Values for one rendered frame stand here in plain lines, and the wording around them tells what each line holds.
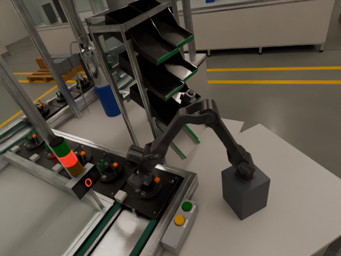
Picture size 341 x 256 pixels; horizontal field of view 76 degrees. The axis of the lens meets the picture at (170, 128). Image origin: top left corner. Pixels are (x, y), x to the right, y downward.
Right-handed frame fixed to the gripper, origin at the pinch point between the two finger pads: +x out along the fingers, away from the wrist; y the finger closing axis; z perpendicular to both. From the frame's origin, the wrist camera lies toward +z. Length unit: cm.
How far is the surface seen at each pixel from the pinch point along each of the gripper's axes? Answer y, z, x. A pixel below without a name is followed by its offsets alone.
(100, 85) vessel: -55, 64, 40
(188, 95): -39.5, 4.7, -18.9
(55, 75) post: -43, 96, 49
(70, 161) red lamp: 19.7, 22.4, -14.3
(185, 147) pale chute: -26.7, -10.7, 0.1
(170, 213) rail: 7.1, -20.7, 0.0
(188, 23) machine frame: -164, 52, 18
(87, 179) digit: 18.6, 15.3, -5.6
